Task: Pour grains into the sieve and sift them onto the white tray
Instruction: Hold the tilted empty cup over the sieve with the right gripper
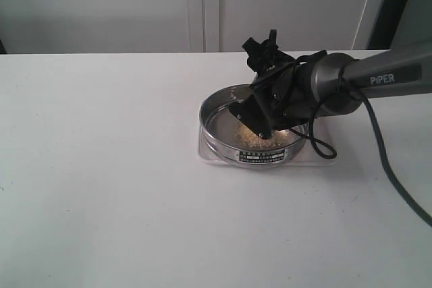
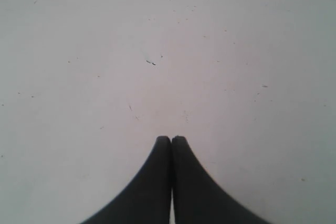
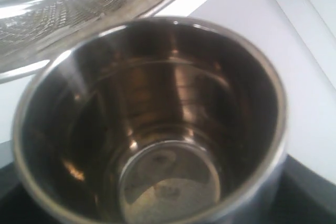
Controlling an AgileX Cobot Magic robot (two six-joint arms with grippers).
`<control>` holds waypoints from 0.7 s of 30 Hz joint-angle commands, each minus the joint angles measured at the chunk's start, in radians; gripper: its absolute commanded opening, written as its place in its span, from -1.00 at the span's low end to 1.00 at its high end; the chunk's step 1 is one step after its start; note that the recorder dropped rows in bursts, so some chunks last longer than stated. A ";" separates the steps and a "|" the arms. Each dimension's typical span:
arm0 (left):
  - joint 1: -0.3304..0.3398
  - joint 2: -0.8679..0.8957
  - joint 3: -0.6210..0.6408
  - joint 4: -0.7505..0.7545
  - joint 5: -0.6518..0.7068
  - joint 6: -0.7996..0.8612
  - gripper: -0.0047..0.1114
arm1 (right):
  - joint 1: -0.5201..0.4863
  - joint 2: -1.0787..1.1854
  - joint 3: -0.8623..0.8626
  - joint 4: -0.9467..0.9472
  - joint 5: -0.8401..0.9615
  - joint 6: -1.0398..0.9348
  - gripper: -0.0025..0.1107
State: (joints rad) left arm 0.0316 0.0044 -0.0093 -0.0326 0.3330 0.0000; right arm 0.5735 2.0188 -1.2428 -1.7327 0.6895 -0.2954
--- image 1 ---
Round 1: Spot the yellow and white grain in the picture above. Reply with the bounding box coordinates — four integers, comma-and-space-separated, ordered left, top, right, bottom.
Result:
234, 124, 294, 149

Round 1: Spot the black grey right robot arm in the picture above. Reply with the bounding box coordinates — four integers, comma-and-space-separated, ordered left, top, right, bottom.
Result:
228, 42, 431, 140

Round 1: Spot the dark vertical post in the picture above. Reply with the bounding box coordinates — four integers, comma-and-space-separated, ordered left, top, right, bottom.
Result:
367, 0, 408, 50

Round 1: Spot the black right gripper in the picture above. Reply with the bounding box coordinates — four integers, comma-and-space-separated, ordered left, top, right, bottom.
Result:
229, 54, 314, 139

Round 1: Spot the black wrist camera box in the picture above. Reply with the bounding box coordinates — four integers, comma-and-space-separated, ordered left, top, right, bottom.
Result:
242, 29, 292, 80

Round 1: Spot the round steel mesh sieve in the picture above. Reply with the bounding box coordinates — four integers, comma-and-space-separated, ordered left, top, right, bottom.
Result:
198, 84, 308, 169

